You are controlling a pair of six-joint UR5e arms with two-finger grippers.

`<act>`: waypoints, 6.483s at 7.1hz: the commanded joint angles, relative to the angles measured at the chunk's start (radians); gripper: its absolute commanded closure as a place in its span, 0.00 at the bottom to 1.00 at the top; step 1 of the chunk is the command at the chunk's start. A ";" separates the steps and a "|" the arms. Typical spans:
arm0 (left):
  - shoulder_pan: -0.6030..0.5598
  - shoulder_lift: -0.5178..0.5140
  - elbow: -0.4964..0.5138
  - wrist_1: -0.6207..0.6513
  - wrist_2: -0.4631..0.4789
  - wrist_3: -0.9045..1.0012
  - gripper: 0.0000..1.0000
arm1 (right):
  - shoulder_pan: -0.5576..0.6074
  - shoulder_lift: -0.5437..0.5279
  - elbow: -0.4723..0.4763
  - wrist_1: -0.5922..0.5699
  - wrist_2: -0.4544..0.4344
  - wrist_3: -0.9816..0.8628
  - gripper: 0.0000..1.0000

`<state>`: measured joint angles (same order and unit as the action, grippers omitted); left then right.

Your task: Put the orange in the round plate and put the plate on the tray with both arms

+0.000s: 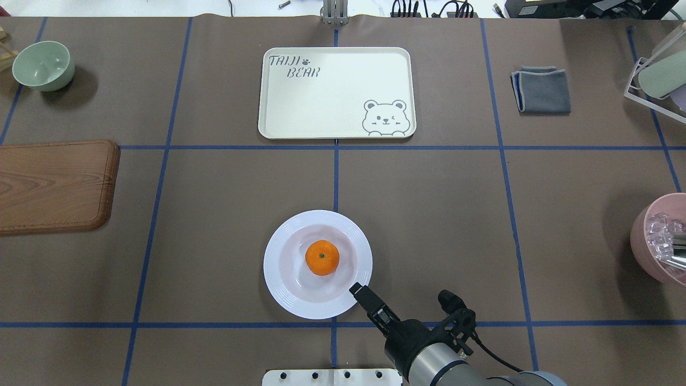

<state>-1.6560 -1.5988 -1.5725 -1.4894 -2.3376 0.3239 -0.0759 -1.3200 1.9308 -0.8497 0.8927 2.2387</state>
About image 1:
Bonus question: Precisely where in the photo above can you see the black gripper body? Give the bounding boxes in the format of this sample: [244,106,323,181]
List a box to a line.
[370,308,434,376]

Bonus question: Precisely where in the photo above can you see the orange fruit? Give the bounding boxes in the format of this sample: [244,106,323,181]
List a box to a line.
[305,240,340,276]

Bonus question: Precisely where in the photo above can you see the white round plate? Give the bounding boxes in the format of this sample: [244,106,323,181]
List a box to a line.
[264,210,373,320]

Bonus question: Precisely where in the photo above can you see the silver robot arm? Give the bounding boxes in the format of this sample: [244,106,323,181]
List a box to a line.
[349,283,566,385]

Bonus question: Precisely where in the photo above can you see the cream bear tray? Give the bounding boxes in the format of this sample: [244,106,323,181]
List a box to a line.
[257,47,417,139]

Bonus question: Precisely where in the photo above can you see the grey folded cloth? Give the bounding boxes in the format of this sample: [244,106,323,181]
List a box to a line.
[511,66,571,115]

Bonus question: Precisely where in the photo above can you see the clear ice cubes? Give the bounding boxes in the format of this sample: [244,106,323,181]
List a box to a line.
[645,212,685,269]

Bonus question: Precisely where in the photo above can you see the metal scoop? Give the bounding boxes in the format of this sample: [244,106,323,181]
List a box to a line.
[656,233,685,270]

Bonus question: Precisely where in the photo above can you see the pink bowl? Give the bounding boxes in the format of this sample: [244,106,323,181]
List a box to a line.
[630,192,685,289]

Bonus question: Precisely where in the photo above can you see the wooden cutting board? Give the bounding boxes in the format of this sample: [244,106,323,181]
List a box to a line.
[1,140,121,235]

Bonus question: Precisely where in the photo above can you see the purple cup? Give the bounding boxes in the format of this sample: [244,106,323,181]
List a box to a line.
[669,85,686,112]

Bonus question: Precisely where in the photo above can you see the green bowl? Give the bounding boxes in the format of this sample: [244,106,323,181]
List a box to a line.
[12,41,76,92]

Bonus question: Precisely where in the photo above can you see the wooden cup rack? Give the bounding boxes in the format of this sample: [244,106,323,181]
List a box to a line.
[1,27,19,72]

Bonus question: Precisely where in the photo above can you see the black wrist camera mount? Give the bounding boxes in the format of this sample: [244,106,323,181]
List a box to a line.
[437,289,477,357]

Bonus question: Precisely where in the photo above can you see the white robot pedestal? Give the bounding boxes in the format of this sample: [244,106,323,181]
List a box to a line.
[262,368,404,385]

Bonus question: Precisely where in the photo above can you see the aluminium frame post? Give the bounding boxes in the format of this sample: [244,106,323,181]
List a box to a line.
[320,0,349,25]

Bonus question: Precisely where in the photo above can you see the white wire cup rack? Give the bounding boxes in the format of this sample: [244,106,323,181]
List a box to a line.
[623,21,686,125]

